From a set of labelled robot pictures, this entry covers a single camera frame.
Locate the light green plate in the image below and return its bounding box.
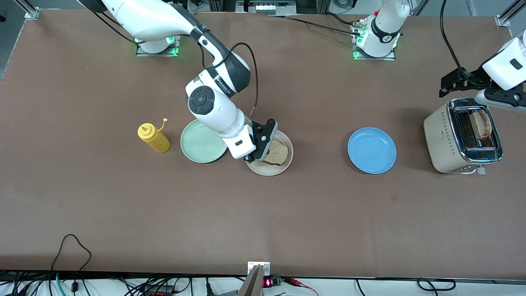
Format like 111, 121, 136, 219
180, 119, 228, 164

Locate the long black table cable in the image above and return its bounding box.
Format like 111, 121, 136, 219
267, 14, 364, 37

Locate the beige plate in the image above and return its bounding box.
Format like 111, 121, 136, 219
245, 129, 294, 176

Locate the grey camera mount bar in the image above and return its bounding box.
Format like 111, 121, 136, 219
238, 265, 263, 296

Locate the silver camera mount bracket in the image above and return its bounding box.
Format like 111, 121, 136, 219
248, 262, 270, 277

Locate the silver power strip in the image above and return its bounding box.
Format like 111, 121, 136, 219
236, 0, 297, 16

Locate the beige chrome toaster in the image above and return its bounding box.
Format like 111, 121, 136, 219
423, 97, 504, 176

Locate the short black table cable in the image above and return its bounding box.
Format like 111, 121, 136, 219
325, 12, 362, 26

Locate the red clip lead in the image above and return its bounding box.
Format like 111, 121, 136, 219
284, 277, 319, 296

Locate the yellow mustard squeeze bottle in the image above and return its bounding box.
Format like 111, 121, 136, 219
137, 118, 171, 154

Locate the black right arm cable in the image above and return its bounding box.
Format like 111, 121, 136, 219
201, 41, 259, 120

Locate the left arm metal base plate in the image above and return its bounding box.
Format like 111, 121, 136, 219
351, 21, 397, 61

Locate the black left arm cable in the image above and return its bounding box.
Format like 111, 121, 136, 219
440, 0, 491, 88

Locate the thin black looped cable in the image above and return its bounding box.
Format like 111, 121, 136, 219
50, 234, 92, 296

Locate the black coiled cable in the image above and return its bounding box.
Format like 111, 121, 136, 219
417, 278, 457, 291

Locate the brown bread slice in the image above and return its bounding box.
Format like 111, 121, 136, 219
469, 109, 493, 140
263, 140, 289, 166

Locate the blue plate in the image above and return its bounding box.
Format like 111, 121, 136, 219
347, 127, 397, 175

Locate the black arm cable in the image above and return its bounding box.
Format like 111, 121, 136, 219
440, 0, 491, 88
201, 41, 259, 120

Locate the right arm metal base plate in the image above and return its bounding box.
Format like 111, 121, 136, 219
136, 36, 181, 57

